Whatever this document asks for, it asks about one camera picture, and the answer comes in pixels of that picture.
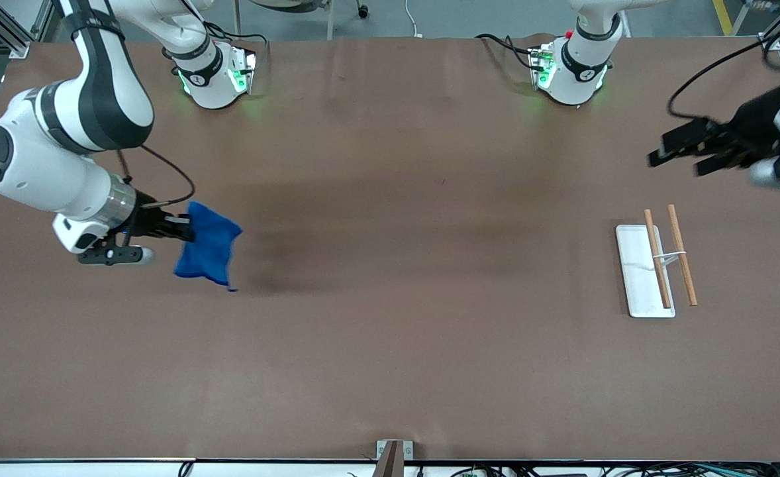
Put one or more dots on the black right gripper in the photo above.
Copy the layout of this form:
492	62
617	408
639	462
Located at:
146	217

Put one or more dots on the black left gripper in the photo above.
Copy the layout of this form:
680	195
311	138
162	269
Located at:
752	126

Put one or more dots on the blue microfibre towel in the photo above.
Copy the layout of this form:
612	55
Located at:
208	248

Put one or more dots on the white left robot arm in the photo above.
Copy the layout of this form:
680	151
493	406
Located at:
575	69

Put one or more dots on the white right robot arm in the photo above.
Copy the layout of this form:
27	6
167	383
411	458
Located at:
65	132

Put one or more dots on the white towel rack wooden bars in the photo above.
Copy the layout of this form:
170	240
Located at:
640	278

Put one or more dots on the chair base with caster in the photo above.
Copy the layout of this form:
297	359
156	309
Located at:
310	6

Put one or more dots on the aluminium frame profile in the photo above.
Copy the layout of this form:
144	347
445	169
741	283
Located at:
6	30

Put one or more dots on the metal bracket with brown post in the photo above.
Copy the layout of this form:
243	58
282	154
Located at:
393	457

